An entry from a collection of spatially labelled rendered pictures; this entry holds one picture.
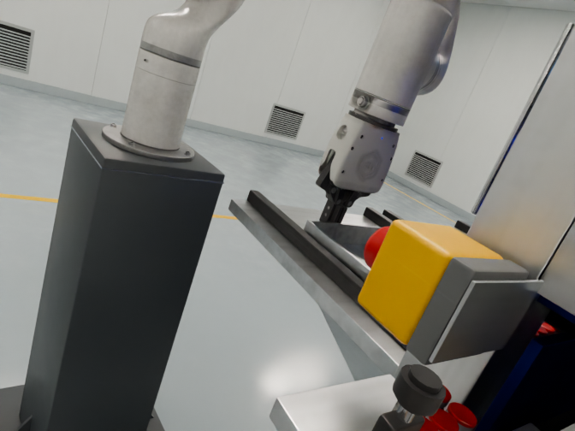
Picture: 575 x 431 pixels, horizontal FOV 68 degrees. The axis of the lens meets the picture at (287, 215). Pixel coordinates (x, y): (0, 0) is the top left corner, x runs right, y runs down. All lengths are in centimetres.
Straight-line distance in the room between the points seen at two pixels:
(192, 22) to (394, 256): 69
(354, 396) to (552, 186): 22
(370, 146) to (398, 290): 34
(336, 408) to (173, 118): 68
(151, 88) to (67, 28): 457
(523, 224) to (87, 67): 531
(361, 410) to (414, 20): 46
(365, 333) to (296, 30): 602
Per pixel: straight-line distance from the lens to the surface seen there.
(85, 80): 553
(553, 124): 37
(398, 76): 60
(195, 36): 89
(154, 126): 89
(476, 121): 705
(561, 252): 35
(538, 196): 36
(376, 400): 39
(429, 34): 61
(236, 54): 599
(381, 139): 63
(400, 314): 31
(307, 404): 35
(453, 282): 28
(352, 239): 69
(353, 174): 62
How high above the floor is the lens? 110
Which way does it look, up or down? 18 degrees down
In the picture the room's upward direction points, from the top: 20 degrees clockwise
